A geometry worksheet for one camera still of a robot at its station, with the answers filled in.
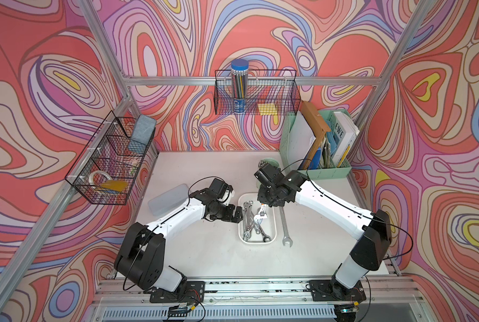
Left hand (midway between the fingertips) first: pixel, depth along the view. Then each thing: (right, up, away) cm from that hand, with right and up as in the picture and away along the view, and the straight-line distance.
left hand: (235, 216), depth 85 cm
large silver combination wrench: (+23, -10, +4) cm, 26 cm away
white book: (+54, +39, +10) cm, 67 cm away
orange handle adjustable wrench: (+9, +1, -6) cm, 11 cm away
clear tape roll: (-50, +17, -14) cm, 54 cm away
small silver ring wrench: (+14, -10, +3) cm, 17 cm away
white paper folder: (+32, +35, +13) cm, 49 cm away
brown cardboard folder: (+36, +39, 0) cm, 53 cm away
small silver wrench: (+5, 0, +9) cm, 10 cm away
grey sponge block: (-38, +35, -4) cm, 52 cm away
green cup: (+18, +24, +12) cm, 32 cm away
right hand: (+12, +6, -5) cm, 14 cm away
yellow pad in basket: (-42, +15, -17) cm, 47 cm away
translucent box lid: (-34, +5, +14) cm, 37 cm away
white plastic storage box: (+15, -6, +6) cm, 17 cm away
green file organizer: (+56, +20, +18) cm, 62 cm away
